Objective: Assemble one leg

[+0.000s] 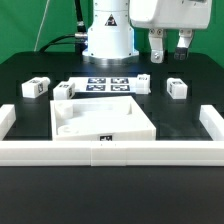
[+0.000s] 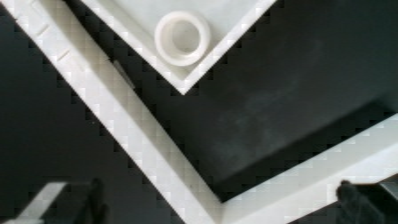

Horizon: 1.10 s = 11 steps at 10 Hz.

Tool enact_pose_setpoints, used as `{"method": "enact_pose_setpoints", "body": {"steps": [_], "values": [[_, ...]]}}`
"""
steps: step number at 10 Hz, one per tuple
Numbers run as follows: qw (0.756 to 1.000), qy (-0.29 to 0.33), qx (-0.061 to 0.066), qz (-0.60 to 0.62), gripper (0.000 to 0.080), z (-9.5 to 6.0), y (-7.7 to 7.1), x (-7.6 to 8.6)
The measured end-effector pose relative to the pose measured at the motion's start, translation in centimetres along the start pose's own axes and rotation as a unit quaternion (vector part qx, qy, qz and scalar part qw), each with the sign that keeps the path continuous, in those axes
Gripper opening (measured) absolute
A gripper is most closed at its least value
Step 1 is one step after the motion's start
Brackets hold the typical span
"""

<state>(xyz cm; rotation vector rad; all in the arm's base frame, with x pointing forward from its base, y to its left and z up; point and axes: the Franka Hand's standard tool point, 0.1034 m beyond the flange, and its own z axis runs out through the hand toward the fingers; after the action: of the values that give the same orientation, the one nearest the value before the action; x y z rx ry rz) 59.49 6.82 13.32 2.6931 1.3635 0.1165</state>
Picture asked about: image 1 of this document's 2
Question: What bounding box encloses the black cable bundle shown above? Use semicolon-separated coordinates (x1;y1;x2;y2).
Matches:
39;0;89;54

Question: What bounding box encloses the white U-shaped obstacle fence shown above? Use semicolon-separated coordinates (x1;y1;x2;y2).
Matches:
0;104;224;166

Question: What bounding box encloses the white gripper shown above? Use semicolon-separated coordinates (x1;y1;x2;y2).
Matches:
129;0;212;63

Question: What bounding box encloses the white thin cable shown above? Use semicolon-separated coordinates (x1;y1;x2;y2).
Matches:
33;0;52;52

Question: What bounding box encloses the white square tabletop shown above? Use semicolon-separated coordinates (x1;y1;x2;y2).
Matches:
50;96;156;141

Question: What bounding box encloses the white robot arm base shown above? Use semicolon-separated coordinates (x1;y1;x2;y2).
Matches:
83;0;138;61

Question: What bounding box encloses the white AprilTag marker sheet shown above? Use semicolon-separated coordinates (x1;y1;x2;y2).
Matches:
69;77;136;93

